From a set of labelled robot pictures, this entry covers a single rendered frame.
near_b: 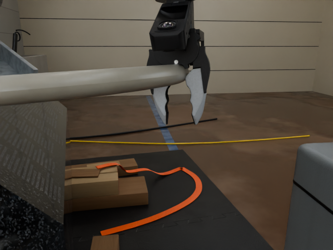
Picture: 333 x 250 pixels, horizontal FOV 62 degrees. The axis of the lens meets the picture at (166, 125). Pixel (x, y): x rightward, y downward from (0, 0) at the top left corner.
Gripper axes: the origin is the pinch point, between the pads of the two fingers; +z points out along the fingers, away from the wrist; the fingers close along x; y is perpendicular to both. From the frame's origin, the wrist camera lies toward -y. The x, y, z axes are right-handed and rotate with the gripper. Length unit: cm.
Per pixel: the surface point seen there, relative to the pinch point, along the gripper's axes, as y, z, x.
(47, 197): 9.4, 22.1, 36.3
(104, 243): 55, 69, 49
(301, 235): -4.3, 17.0, -18.6
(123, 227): 83, 80, 52
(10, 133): 21, 9, 55
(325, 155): -5.2, 4.1, -20.7
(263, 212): 122, 85, -25
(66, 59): 456, -22, 318
